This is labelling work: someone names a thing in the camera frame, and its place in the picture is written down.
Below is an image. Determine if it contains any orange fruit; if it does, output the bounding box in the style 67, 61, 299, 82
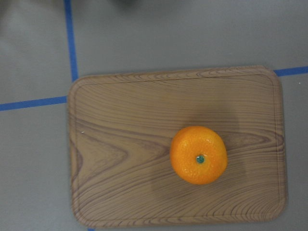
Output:
169, 126, 228, 185

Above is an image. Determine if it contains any wooden tray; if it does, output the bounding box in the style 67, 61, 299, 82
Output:
67, 66, 287, 228

